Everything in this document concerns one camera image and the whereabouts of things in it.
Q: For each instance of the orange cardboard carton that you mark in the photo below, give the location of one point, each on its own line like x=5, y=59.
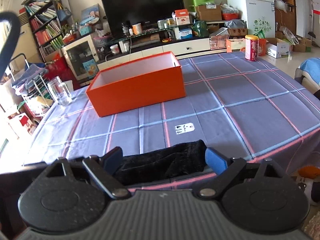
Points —
x=235, y=44

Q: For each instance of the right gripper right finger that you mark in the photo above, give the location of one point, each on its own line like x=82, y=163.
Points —
x=227, y=171

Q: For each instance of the pink cylindrical can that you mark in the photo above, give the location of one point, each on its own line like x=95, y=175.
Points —
x=251, y=47

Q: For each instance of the white mini fridge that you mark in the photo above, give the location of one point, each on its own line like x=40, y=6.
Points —
x=258, y=15

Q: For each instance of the black flat television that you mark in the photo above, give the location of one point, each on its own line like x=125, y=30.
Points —
x=131, y=12

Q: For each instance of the white label tag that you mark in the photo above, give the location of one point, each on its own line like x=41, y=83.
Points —
x=184, y=128

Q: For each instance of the dark bookshelf with books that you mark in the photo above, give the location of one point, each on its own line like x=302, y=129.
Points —
x=49, y=21

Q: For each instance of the orange rectangular box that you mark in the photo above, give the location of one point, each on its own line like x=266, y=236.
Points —
x=135, y=84

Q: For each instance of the white glass-door cabinet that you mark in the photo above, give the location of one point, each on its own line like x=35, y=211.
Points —
x=81, y=57

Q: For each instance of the clear glass jar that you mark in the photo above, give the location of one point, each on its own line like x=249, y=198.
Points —
x=59, y=91

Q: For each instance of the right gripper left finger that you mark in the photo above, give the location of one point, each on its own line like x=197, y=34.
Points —
x=101, y=170

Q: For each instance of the brown cardboard box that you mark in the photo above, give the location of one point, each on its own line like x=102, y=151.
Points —
x=209, y=12

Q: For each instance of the white TV cabinet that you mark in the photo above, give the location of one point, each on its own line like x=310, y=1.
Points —
x=182, y=49

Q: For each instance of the wooden shelf unit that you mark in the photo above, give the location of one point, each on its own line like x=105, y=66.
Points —
x=280, y=5

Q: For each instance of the black velvet cloth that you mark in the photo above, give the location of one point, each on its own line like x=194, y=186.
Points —
x=178, y=160

